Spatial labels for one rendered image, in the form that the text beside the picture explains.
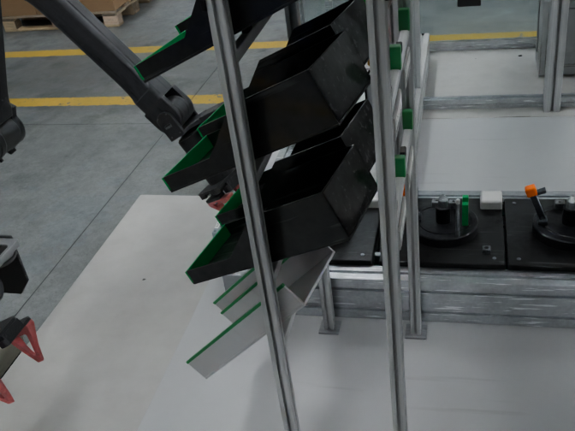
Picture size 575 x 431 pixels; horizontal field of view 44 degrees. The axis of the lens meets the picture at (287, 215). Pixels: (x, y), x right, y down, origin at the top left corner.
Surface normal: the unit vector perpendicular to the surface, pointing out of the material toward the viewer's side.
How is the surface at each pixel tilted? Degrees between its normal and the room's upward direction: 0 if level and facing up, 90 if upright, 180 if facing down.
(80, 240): 0
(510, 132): 0
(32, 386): 0
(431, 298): 90
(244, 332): 90
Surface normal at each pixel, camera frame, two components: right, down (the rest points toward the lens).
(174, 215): -0.12, -0.83
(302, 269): -0.37, 0.54
